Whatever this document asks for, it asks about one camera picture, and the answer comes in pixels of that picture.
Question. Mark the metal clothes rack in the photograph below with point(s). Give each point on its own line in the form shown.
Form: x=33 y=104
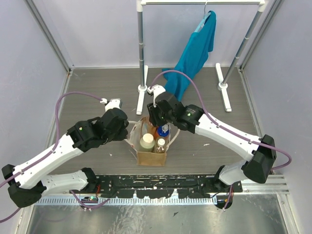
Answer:
x=223 y=79

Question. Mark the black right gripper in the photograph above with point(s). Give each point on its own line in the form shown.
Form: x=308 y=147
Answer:
x=153 y=111

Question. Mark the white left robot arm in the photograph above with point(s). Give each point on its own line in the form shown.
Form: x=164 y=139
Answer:
x=30 y=181

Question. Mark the blue pump bottle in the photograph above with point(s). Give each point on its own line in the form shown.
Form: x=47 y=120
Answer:
x=163 y=131

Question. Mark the green bottle white cap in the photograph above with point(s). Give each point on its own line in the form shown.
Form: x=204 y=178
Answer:
x=147 y=143

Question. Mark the teal t-shirt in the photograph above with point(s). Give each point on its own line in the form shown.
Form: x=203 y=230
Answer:
x=193 y=58

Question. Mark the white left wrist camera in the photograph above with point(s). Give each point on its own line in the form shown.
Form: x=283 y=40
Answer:
x=111 y=104

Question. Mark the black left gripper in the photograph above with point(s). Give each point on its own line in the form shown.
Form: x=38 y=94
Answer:
x=123 y=131

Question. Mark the clear amber bottle white cap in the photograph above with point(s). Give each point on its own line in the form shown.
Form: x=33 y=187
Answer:
x=160 y=146

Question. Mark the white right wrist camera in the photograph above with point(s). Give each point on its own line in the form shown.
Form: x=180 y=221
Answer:
x=155 y=91

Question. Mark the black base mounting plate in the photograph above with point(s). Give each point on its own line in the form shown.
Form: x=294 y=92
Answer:
x=154 y=186

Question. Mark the burlap canvas tote bag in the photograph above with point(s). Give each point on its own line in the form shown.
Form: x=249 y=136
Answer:
x=147 y=158

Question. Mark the light blue clothes hanger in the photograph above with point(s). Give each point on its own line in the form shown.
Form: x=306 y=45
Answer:
x=202 y=22

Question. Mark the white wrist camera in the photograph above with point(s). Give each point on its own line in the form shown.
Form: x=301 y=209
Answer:
x=155 y=91
x=111 y=104

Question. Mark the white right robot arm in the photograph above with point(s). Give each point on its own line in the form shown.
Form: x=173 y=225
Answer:
x=258 y=154

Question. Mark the pink cap peach bottle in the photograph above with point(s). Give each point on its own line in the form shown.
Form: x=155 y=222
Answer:
x=151 y=130

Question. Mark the slotted cable duct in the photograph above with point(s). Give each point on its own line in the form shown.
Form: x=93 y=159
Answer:
x=174 y=200

